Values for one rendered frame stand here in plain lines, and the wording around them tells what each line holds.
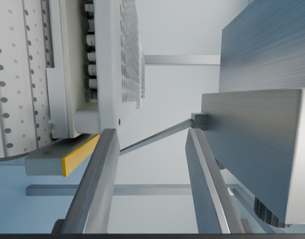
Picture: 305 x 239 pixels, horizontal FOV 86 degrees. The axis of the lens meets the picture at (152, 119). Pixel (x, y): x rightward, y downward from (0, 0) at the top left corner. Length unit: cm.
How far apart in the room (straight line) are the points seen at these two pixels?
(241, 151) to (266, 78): 34
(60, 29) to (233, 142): 23
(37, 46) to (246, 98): 22
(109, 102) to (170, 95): 324
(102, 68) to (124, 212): 393
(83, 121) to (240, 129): 18
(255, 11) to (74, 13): 52
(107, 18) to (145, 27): 355
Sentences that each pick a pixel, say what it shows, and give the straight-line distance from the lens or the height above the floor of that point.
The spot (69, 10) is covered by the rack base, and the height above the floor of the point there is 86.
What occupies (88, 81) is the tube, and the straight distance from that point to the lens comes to 22.
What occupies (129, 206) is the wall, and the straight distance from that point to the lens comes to 398.
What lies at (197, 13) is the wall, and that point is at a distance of 398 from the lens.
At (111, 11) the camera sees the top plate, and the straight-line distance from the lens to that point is 19.
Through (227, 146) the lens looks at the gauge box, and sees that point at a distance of 24.
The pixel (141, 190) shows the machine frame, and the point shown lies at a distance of 135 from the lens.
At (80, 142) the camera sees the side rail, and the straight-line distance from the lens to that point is 20.
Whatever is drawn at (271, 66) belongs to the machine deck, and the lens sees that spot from 52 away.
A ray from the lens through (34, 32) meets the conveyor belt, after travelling 20.
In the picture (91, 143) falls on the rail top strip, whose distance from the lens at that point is 21.
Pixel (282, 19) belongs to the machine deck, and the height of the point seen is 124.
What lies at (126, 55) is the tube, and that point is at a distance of 22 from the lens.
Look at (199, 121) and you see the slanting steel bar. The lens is 30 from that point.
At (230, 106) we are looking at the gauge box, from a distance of 23.
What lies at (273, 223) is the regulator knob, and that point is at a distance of 22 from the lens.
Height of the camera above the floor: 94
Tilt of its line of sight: 1 degrees up
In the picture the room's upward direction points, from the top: 90 degrees clockwise
